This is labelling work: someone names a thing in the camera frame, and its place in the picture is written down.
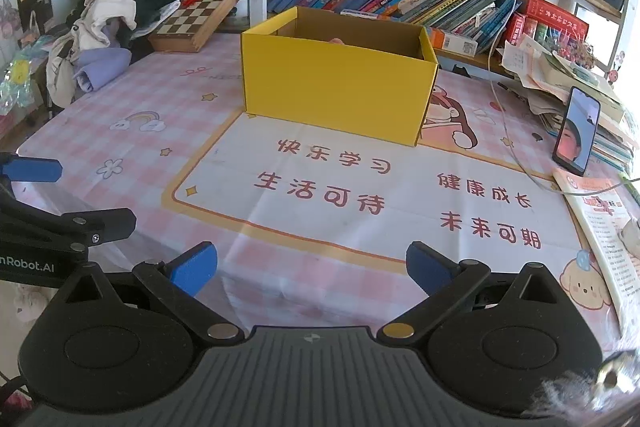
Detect red upright box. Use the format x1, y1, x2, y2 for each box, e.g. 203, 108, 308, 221
502, 13, 526, 48

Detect pink checked printed tablecloth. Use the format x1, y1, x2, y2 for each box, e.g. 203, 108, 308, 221
15, 32, 640, 349

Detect beige cloth bag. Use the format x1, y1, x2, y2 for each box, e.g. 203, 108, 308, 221
46, 29, 84, 108

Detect stack of papers and books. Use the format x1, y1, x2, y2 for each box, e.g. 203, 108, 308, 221
500, 34, 634, 173

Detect dark clothing pile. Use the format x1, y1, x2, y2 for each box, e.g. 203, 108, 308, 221
107, 0, 182, 53

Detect yellow cardboard box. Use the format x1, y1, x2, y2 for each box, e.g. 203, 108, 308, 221
240, 6, 440, 147

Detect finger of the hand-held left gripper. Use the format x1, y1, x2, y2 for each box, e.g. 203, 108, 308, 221
0, 208, 137, 251
0, 152, 64, 219

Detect black smartphone on stand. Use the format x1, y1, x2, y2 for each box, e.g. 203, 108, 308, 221
551, 86, 601, 177

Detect cartoon wall sticker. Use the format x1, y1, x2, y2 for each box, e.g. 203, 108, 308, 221
607, 52, 626, 83

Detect dried flower bunch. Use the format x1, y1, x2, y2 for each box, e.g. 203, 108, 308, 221
552, 34, 599, 68

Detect thick red dictionary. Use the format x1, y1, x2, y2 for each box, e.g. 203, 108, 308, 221
517, 0, 590, 38

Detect orange-edged printed booklet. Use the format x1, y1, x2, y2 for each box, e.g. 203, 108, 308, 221
552, 167, 640, 326

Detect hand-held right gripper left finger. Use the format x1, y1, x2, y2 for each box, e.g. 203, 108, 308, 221
50, 242, 246, 348

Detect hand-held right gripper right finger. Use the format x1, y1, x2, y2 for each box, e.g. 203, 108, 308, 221
376, 241, 576, 346

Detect lilac garment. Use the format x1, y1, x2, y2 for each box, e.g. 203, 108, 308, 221
72, 48, 132, 94

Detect wooden chessboard box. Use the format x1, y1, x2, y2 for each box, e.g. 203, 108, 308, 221
148, 0, 249, 54

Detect orange and white carton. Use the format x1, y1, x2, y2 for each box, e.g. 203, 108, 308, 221
427, 27, 479, 57

